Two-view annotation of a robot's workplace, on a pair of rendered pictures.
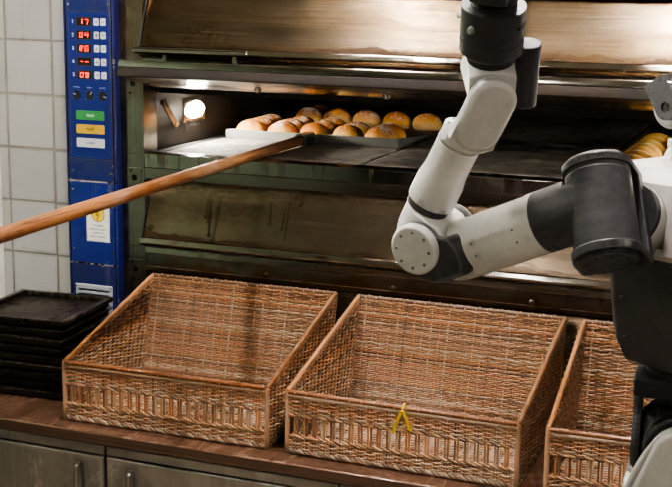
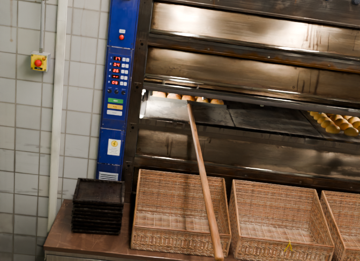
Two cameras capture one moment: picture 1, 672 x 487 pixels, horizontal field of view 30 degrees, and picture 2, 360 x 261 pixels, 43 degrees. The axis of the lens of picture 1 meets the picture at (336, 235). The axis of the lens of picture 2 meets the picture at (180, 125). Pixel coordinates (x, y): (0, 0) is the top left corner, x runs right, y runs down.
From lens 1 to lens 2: 1.74 m
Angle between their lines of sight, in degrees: 25
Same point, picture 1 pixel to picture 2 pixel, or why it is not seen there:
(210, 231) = (168, 152)
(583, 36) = (339, 87)
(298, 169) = (212, 128)
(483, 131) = not seen: outside the picture
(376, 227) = (242, 153)
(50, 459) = not seen: outside the picture
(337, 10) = (239, 65)
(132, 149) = (133, 115)
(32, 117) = (81, 97)
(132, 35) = (139, 66)
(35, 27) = (87, 57)
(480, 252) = not seen: outside the picture
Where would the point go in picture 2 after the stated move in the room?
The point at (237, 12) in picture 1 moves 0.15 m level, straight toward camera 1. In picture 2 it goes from (192, 61) to (204, 67)
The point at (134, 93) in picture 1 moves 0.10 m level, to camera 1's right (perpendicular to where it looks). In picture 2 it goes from (137, 91) to (152, 92)
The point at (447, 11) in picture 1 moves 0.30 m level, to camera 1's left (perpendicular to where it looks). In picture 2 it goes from (286, 71) to (243, 68)
